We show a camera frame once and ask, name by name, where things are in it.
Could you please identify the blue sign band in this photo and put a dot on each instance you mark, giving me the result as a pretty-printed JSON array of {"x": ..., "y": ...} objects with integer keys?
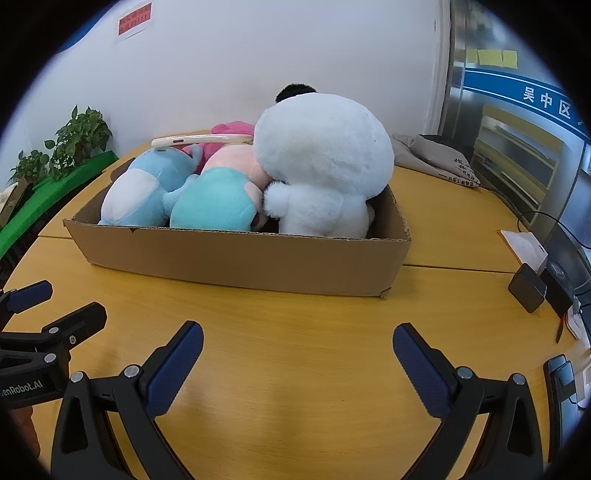
[{"x": 508, "y": 87}]

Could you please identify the white power strip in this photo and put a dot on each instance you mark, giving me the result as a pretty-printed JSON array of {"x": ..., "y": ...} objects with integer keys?
[{"x": 579, "y": 318}]

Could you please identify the magenta plush toy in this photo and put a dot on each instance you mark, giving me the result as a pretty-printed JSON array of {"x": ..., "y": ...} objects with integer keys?
[{"x": 235, "y": 128}]

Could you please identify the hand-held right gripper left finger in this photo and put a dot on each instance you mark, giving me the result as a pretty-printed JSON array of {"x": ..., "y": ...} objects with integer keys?
[{"x": 178, "y": 364}]

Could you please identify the metal framed glass door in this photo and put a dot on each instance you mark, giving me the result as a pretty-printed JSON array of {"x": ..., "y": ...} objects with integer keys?
[{"x": 461, "y": 27}]

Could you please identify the brown cardboard box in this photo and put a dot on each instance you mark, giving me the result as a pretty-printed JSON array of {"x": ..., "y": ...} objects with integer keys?
[{"x": 231, "y": 263}]

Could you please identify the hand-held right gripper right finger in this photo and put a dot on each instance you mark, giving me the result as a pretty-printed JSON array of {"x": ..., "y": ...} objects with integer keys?
[{"x": 418, "y": 369}]

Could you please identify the white panda plush toy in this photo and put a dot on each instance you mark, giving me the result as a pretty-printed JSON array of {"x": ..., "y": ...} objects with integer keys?
[{"x": 318, "y": 152}]

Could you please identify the black power adapter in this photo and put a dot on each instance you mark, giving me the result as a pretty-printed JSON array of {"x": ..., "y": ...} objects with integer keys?
[
  {"x": 526, "y": 286},
  {"x": 556, "y": 288}
]

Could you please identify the black phone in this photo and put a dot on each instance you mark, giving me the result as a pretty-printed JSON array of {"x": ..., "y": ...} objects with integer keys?
[{"x": 561, "y": 378}]

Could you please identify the yellow sticky note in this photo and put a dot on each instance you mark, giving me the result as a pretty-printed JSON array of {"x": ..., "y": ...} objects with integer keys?
[
  {"x": 472, "y": 55},
  {"x": 509, "y": 59},
  {"x": 490, "y": 56}
]

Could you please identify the grey cloth bag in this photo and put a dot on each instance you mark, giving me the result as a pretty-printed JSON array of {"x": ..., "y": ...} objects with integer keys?
[{"x": 434, "y": 157}]

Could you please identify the red wall notice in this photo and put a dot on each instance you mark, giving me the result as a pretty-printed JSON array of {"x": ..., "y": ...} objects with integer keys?
[{"x": 134, "y": 21}]

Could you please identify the dark red pen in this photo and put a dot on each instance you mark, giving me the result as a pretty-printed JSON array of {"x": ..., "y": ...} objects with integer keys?
[{"x": 560, "y": 330}]

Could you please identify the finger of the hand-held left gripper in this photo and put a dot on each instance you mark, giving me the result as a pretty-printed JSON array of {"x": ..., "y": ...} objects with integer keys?
[
  {"x": 30, "y": 295},
  {"x": 78, "y": 323}
]

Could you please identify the pink pig plush toy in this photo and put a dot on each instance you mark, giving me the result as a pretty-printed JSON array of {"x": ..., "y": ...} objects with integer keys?
[{"x": 207, "y": 203}]

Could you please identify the blue bear plush toy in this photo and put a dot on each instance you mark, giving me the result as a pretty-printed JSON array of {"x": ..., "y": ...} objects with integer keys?
[{"x": 138, "y": 184}]

